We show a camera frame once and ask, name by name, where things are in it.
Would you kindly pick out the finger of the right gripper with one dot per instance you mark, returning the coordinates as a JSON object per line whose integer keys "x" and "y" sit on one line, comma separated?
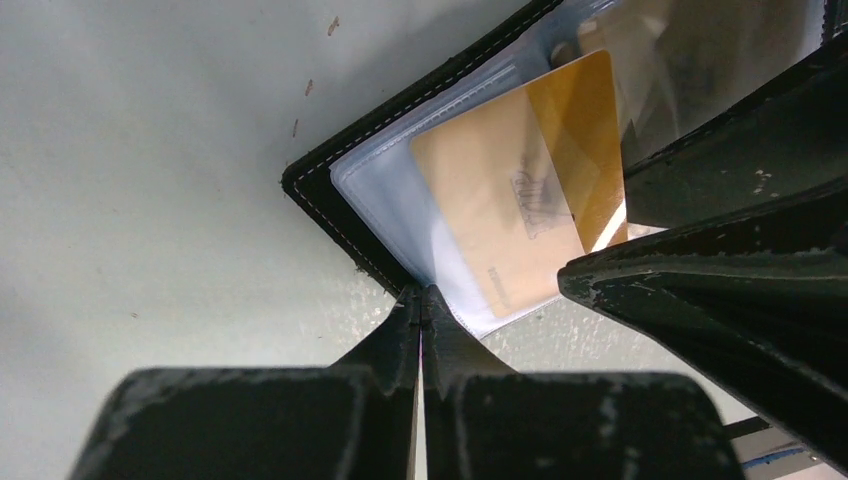
{"x": 786, "y": 137}
{"x": 754, "y": 300}

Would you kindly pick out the black card holder wallet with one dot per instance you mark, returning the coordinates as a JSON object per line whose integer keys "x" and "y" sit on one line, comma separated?
{"x": 364, "y": 188}

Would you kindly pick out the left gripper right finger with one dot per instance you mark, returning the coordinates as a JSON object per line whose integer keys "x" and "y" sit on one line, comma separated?
{"x": 485, "y": 420}

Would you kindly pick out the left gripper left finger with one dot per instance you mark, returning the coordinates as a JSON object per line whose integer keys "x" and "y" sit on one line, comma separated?
{"x": 353, "y": 419}

